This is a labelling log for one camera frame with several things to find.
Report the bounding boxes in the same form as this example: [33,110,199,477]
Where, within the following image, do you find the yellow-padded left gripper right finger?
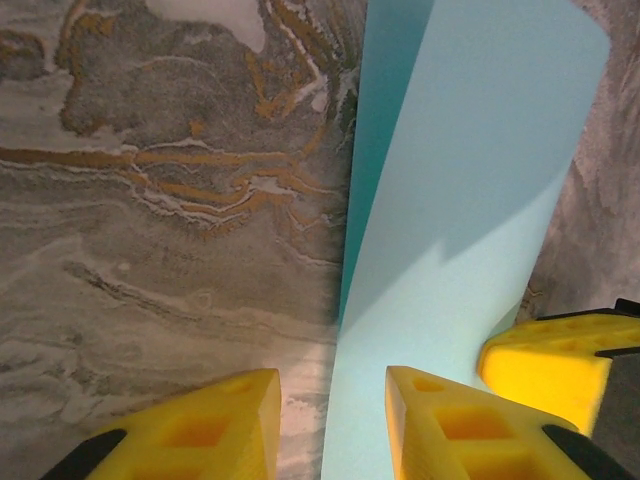
[384,365,637,480]

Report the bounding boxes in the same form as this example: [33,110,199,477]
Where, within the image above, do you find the light blue paper sheet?
[319,0,614,480]

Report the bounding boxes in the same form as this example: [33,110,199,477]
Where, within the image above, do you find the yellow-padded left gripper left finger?
[47,368,282,480]

